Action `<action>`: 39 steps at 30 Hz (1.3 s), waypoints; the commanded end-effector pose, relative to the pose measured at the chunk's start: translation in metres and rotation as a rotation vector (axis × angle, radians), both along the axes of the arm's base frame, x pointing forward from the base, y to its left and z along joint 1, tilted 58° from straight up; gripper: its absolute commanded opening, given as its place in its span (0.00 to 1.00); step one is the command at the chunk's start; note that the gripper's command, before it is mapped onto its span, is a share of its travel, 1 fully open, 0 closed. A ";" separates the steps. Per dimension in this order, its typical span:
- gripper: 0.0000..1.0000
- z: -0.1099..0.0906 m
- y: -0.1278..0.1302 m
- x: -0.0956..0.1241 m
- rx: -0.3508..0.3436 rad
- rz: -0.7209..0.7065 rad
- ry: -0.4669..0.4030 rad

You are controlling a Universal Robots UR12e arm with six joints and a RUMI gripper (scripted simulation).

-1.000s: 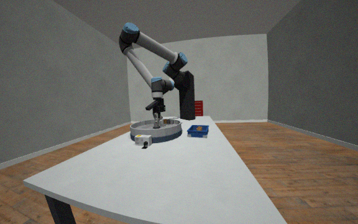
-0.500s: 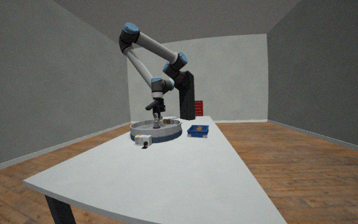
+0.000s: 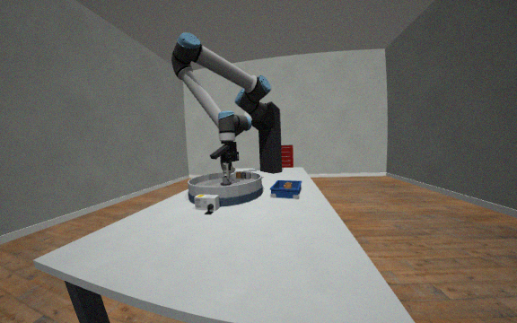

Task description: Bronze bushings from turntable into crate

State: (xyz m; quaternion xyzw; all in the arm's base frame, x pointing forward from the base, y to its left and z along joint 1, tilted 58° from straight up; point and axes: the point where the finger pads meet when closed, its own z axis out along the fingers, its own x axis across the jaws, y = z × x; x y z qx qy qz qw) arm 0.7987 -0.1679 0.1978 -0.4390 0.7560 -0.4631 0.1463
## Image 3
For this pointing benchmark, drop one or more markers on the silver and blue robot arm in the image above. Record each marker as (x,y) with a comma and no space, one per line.
(188,49)

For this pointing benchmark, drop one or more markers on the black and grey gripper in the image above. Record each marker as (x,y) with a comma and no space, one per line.
(229,157)

